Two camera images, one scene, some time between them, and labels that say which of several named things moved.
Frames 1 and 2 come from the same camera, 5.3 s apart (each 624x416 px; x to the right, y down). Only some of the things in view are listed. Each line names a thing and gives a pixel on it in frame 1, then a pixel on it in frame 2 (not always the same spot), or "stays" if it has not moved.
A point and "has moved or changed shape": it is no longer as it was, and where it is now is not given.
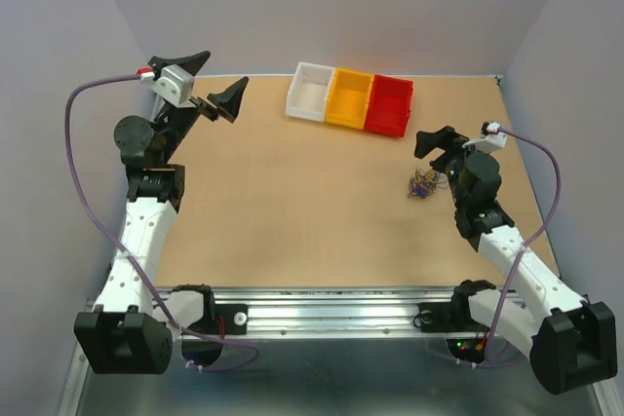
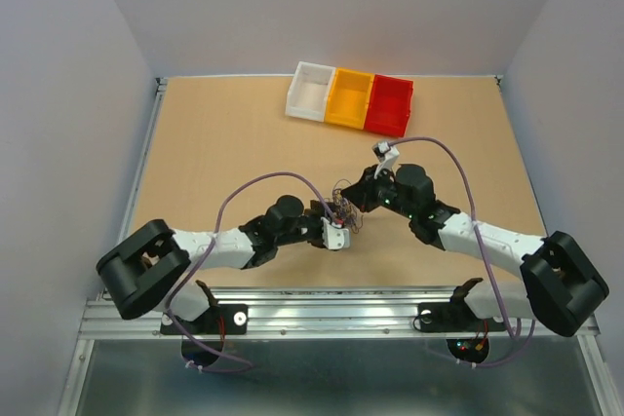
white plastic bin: [308, 94] stays
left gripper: [227, 101] to [317, 210]
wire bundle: [423, 183] has moved or changed shape
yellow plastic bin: [347, 98] stays
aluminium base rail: [291, 313] stays
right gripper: [445, 138] to [361, 193]
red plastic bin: [389, 106] stays
